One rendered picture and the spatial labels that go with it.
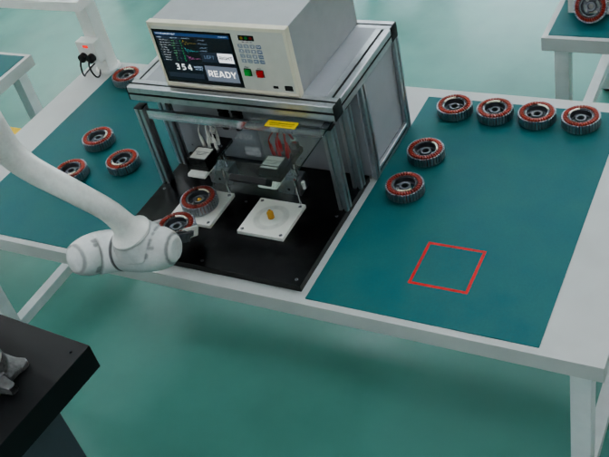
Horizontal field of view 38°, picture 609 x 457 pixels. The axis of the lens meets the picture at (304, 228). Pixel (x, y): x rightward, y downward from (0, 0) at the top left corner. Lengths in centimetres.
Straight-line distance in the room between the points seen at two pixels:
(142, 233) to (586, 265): 109
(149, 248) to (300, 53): 66
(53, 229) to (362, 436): 118
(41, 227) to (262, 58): 96
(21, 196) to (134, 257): 102
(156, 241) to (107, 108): 133
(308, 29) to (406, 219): 58
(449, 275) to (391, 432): 80
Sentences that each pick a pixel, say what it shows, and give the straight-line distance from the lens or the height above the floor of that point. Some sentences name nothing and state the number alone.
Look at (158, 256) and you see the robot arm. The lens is 212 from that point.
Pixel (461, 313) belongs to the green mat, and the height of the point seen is 75.
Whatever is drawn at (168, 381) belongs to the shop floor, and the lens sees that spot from 330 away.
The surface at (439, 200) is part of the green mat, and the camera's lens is 253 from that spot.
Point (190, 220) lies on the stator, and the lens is 252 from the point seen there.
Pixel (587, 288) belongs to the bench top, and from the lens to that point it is 226.
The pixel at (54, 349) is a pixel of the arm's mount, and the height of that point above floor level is 83.
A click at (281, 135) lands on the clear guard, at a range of 235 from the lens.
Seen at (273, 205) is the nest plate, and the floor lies 78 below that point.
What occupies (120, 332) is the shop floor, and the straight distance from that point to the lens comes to 355.
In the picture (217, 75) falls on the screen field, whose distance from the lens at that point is 249.
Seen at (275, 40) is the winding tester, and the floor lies 129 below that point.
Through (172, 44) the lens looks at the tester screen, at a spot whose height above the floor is 125.
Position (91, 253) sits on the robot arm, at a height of 105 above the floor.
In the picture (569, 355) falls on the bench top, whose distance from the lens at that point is 212.
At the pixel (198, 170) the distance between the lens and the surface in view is 264.
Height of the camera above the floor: 236
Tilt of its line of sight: 40 degrees down
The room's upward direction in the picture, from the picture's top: 15 degrees counter-clockwise
